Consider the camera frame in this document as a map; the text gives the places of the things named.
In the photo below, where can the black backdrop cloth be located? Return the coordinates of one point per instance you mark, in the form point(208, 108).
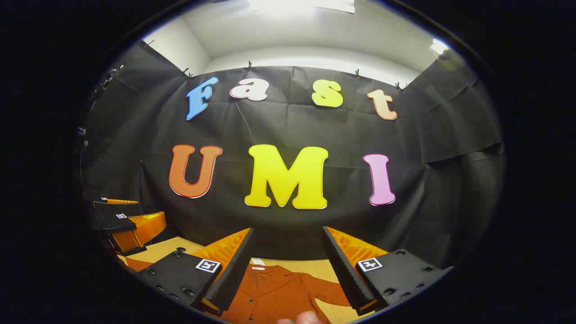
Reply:
point(288, 126)

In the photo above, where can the ceiling light panel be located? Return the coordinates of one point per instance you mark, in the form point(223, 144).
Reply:
point(292, 4)

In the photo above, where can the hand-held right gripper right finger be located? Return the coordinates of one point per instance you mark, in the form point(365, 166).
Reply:
point(346, 274)

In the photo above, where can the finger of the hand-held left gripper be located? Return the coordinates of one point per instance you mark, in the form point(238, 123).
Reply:
point(114, 208)
point(112, 223)

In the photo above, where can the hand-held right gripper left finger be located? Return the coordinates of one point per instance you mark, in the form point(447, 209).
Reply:
point(234, 274)

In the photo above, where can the orange knit shirt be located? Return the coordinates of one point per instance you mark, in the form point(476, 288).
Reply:
point(270, 292)

